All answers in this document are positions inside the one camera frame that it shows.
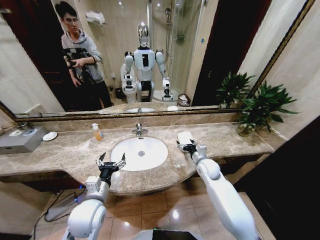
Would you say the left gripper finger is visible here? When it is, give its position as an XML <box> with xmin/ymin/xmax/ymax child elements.
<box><xmin>115</xmin><ymin>152</ymin><xmax>127</xmax><ymax>169</ymax></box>
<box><xmin>95</xmin><ymin>152</ymin><xmax>107</xmax><ymax>168</ymax></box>

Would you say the large framed wall mirror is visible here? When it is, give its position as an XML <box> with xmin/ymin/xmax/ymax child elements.
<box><xmin>0</xmin><ymin>0</ymin><xmax>319</xmax><ymax>123</ymax></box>

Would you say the orange liquid soap bottle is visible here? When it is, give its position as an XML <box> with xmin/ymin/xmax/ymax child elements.
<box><xmin>90</xmin><ymin>122</ymin><xmax>104</xmax><ymax>142</ymax></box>

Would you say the white towel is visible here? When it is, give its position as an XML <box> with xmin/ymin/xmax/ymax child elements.
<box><xmin>177</xmin><ymin>131</ymin><xmax>196</xmax><ymax>146</ymax></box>

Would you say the green plant in glass vase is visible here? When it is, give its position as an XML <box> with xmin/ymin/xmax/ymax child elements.
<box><xmin>235</xmin><ymin>80</ymin><xmax>301</xmax><ymax>138</ymax></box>

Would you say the white oval sink basin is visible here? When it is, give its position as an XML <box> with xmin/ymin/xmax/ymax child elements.
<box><xmin>110</xmin><ymin>136</ymin><xmax>169</xmax><ymax>172</ymax></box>

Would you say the white flat floor device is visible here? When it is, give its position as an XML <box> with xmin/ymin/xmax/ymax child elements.
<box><xmin>46</xmin><ymin>196</ymin><xmax>80</xmax><ymax>221</ymax></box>

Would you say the grey metal tissue box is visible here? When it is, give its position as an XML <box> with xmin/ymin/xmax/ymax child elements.
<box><xmin>0</xmin><ymin>125</ymin><xmax>49</xmax><ymax>155</ymax></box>

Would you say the black floor cable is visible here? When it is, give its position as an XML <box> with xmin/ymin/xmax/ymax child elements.
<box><xmin>36</xmin><ymin>188</ymin><xmax>87</xmax><ymax>227</ymax></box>

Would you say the chrome faucet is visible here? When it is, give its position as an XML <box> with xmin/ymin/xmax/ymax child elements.
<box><xmin>131</xmin><ymin>122</ymin><xmax>148</xmax><ymax>137</ymax></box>

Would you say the white round soap dish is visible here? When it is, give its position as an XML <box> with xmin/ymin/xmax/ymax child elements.
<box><xmin>42</xmin><ymin>131</ymin><xmax>58</xmax><ymax>142</ymax></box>

